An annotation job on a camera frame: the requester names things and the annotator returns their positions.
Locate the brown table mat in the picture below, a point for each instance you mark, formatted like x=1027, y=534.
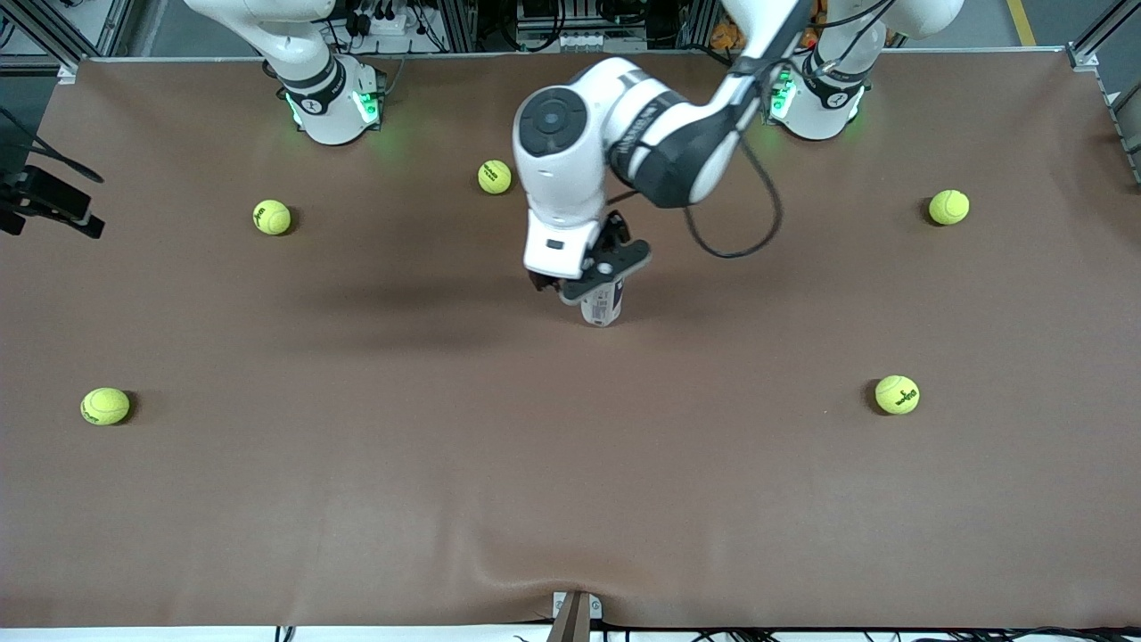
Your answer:
x=570, y=490

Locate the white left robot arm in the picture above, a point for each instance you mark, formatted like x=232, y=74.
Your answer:
x=570, y=169

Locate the white power strip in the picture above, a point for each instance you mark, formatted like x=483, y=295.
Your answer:
x=388, y=25
x=584, y=41

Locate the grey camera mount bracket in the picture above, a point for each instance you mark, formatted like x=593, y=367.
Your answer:
x=575, y=620

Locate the orange bag pile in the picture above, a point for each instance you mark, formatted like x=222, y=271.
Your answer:
x=724, y=37

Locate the silver corner bracket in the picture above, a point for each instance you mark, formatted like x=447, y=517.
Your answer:
x=68, y=73
x=1085, y=61

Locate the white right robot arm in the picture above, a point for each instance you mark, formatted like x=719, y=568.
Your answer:
x=330, y=107

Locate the yellow tennis ball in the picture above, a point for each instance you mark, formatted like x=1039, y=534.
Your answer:
x=897, y=394
x=495, y=176
x=272, y=217
x=948, y=207
x=105, y=406

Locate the white blue tennis ball can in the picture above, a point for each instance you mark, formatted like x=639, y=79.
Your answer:
x=603, y=308

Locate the aluminium frame post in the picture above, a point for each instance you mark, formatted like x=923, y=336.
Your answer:
x=461, y=27

